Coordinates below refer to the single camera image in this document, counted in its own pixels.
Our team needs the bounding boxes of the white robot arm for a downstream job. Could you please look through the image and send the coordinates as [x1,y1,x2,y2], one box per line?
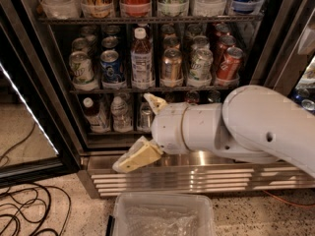
[113,86,315,177]

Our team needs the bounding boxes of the silver can bottom shelf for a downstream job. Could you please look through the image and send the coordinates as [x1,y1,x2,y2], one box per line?
[137,102,155,132]

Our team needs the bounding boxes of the brown bottle bottom shelf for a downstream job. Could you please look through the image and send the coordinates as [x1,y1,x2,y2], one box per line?
[83,97,110,133]

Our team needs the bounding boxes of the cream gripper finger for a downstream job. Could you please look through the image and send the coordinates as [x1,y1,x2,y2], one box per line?
[144,92,167,114]
[112,136,163,173]

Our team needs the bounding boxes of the open fridge glass door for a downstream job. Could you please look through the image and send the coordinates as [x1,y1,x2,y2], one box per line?
[0,0,80,187]

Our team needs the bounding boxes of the water bottle bottom shelf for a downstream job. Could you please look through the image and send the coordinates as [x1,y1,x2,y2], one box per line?
[110,96,132,133]

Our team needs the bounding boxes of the gold can middle shelf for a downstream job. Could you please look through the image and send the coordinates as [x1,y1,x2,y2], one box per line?
[160,48,183,88]

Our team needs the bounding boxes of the brown tea bottle middle shelf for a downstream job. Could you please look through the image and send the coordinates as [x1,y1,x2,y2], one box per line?
[131,28,154,89]

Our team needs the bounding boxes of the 7up can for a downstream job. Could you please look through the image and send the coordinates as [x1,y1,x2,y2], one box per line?
[69,51,98,90]
[72,37,92,54]

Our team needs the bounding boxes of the blue pepsi can front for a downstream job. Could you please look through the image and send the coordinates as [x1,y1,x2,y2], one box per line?
[100,50,126,89]

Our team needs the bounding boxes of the black cables on floor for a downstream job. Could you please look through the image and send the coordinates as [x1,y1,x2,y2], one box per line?
[0,121,73,236]

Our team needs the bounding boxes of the stainless fridge vent grille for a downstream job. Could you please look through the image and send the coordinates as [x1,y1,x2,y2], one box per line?
[78,151,315,199]

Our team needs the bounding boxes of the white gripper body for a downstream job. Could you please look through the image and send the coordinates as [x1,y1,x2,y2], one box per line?
[152,102,189,154]

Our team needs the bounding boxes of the clear plastic bin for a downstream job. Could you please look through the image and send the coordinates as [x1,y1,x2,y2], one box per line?
[106,192,217,236]

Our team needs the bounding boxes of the orange cable on floor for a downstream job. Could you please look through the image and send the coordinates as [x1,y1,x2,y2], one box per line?
[262,190,315,209]

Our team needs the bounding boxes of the white green can middle shelf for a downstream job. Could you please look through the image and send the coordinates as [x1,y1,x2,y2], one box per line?
[187,48,213,88]

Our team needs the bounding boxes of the red coke can front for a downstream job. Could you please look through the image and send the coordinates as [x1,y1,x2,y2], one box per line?
[216,47,243,86]

